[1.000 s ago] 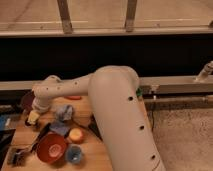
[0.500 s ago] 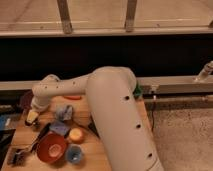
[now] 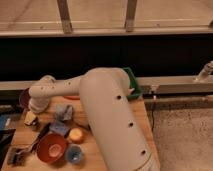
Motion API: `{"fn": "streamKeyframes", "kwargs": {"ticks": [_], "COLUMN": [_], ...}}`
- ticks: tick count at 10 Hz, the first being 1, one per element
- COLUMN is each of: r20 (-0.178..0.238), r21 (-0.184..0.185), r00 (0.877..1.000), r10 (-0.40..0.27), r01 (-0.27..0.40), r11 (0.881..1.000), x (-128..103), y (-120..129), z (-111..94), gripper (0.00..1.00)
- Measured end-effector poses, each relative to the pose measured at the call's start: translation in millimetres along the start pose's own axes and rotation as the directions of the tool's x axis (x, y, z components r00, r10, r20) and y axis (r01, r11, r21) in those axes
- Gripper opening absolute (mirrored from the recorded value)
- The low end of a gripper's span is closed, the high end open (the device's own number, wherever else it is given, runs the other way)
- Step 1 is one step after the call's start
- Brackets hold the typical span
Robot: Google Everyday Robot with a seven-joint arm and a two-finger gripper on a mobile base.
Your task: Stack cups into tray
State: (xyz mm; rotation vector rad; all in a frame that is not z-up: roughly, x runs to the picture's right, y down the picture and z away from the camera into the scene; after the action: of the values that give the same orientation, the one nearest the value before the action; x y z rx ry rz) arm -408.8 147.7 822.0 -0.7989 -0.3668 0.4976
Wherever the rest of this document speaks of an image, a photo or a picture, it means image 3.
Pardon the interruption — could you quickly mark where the small metal cup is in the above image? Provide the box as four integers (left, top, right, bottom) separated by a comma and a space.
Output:
30, 120, 40, 131

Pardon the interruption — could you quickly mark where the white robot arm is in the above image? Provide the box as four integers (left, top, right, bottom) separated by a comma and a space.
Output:
29, 67, 160, 171

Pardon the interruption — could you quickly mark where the green plastic tray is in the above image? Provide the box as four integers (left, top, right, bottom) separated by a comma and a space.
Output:
123, 67, 142, 100

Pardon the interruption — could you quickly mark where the purple bowl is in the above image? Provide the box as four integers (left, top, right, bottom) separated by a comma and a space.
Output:
19, 89, 30, 109

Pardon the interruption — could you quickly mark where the wooden cutting board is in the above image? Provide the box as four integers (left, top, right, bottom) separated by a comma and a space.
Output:
1, 97, 160, 171

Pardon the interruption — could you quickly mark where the red orange bowl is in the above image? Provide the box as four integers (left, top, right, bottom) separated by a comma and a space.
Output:
36, 133, 67, 164

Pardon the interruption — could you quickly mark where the black dish brush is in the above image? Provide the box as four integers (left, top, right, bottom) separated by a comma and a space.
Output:
7, 147, 31, 166

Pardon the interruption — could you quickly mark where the orange carrot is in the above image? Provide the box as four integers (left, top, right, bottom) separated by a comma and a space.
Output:
63, 96, 80, 100

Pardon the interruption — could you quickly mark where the red yellow apple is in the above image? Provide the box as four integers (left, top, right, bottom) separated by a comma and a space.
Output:
69, 128, 84, 144

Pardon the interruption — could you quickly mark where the blue cup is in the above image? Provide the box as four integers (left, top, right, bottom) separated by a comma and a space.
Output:
65, 145, 82, 164

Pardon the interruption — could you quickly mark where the black handled utensil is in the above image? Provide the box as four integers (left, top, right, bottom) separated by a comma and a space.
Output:
30, 123, 51, 152

